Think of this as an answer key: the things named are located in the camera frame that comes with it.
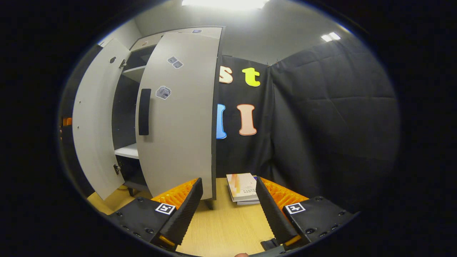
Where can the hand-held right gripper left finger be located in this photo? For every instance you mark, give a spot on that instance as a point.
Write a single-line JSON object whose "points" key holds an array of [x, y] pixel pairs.
{"points": [[185, 214]]}

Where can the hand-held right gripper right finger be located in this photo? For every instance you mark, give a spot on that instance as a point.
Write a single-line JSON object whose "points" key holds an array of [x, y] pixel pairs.
{"points": [[273, 214]]}

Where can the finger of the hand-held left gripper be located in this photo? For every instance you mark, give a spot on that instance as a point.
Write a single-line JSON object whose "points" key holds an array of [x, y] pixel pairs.
{"points": [[67, 121]]}

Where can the white cabinet door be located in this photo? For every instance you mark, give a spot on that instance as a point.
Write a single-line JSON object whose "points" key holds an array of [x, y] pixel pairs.
{"points": [[182, 135], [93, 125]]}

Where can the grey white cabinet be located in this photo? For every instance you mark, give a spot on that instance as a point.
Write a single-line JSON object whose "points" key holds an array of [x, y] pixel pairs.
{"points": [[123, 107]]}

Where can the white cabinet shelf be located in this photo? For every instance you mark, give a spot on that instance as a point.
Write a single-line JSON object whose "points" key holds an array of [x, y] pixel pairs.
{"points": [[128, 151], [135, 74]]}

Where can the grey book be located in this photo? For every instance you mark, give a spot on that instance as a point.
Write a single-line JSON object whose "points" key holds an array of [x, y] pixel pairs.
{"points": [[250, 203]]}

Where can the white orange book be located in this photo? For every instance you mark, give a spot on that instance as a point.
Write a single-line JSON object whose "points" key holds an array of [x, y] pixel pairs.
{"points": [[242, 187]]}

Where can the black backdrop cloth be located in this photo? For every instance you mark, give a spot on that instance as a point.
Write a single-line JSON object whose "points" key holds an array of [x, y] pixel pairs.
{"points": [[321, 125]]}

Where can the small ceiling light panel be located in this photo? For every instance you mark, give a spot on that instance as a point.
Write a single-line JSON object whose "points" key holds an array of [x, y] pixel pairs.
{"points": [[331, 36]]}

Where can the long ceiling light panel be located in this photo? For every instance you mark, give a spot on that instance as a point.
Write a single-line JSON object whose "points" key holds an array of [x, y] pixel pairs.
{"points": [[225, 3]]}

